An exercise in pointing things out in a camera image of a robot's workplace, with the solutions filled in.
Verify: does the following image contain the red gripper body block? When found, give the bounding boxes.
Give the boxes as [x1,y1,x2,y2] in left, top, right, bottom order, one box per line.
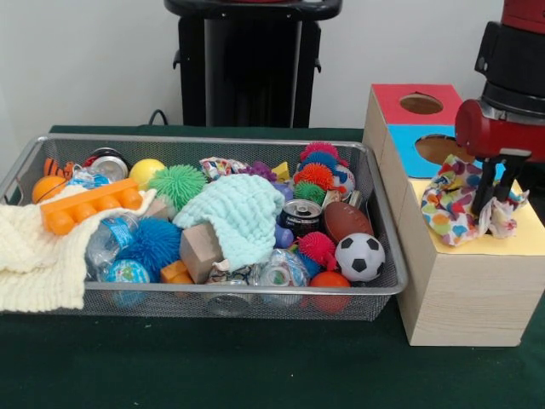
[454,98,545,163]

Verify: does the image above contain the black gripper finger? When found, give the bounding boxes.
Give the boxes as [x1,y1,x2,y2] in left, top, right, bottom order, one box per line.
[471,157,497,214]
[493,148,533,205]

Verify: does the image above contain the colourful polka-dot cloth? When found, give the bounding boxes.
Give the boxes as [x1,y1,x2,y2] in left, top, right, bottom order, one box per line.
[420,153,531,247]

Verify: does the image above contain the wooden box with three holes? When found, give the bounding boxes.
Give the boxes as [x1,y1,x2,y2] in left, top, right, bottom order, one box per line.
[362,84,545,347]

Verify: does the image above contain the shallow mesh bin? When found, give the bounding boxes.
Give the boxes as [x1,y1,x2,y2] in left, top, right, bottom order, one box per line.
[0,133,409,323]

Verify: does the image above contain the brown toy football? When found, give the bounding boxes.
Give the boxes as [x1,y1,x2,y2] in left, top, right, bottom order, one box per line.
[323,201,375,245]

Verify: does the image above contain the black and white soccer ball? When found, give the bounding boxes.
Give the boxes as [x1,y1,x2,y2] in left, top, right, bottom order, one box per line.
[334,233,387,282]

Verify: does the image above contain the mint green cloth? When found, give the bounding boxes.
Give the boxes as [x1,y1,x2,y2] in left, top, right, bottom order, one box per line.
[172,173,286,272]

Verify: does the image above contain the green spiky ball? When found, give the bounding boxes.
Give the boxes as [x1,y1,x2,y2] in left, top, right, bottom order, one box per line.
[147,164,209,212]

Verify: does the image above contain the dark green tablecloth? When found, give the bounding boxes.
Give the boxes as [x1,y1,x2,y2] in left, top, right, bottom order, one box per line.
[0,124,545,409]

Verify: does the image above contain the yellow ball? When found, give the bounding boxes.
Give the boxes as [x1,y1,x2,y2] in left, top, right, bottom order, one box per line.
[129,158,167,191]

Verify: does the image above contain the blue spiky ball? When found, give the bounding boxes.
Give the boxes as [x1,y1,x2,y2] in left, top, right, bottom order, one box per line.
[115,217,184,282]

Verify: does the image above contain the orange toy brick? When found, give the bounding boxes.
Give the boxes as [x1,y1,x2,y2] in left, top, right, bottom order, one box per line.
[40,177,144,236]

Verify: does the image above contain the small orange basketball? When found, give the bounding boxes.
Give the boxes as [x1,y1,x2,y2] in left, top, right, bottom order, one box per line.
[32,176,69,204]

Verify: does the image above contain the cream knitted cloth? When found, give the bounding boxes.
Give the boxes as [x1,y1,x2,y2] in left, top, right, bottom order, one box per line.
[0,185,158,311]

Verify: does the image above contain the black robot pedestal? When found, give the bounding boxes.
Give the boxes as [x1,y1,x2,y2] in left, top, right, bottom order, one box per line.
[163,0,344,129]

